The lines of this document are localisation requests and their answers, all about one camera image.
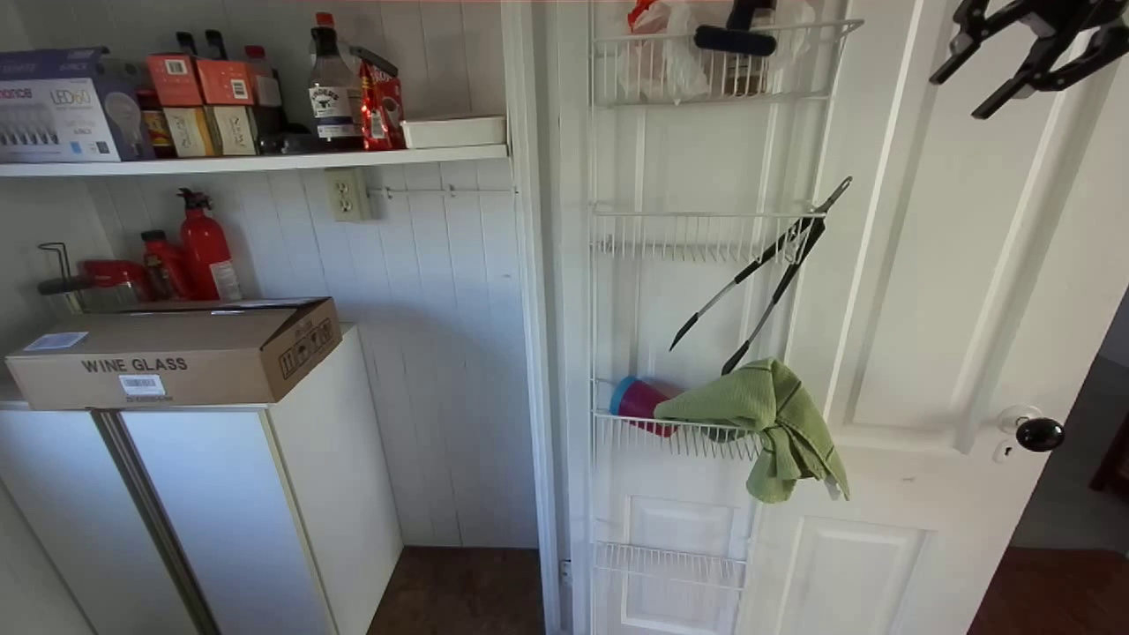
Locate white flat box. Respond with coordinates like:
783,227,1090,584
401,117,504,149

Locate pink and blue cups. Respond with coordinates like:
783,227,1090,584
610,376,673,439

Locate green cloth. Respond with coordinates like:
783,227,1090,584
656,360,850,506

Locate black door knob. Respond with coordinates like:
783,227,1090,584
1015,418,1065,453

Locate dark sauce bottle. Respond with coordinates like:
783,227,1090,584
308,10,359,149

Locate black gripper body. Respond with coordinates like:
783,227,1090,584
953,0,1129,70

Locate white cabinet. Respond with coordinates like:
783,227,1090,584
0,334,401,635

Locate black and silver tongs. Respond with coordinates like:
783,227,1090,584
666,173,858,383

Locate white wire door rack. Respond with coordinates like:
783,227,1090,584
575,0,858,635

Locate white panel door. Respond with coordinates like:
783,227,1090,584
548,0,1129,635

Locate red jar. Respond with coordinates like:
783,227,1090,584
81,261,149,307

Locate red fire extinguisher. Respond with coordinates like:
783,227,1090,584
181,187,241,299

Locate cardboard wine glass box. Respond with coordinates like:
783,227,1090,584
6,298,343,408

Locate grey appliance box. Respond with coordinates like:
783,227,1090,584
0,46,118,164

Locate red snack bag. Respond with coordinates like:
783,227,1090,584
354,46,401,153

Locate black squeegee handle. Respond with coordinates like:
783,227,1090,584
696,0,776,56

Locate orange carton box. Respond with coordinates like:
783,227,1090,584
145,55,214,160
196,56,257,154

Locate white wall shelf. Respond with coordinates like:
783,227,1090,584
0,144,509,180

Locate small red bottle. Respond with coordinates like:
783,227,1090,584
142,229,181,299

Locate wall power outlet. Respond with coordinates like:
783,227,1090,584
328,170,369,222

